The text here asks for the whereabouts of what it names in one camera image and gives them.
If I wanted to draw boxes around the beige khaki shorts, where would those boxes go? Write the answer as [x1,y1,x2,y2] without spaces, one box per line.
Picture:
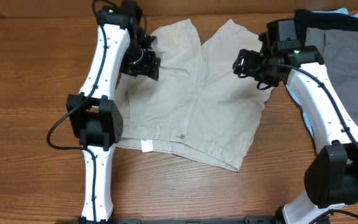
[116,19,270,172]

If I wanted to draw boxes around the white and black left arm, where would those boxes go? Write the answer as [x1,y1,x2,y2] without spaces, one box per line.
[66,1,161,223]

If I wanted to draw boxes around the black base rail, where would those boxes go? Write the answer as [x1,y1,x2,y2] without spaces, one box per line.
[54,215,279,224]

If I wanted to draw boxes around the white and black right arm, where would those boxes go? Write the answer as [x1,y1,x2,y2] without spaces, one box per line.
[232,19,358,224]

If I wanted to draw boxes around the black folded garment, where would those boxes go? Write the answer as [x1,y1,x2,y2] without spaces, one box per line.
[293,9,358,43]

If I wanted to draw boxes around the grey folded garment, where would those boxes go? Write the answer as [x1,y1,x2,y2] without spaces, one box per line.
[305,28,358,125]

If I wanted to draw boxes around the brown cardboard backdrop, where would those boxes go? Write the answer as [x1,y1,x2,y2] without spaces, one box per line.
[0,0,358,18]

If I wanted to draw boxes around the light blue folded garment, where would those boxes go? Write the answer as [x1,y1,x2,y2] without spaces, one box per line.
[286,7,358,138]

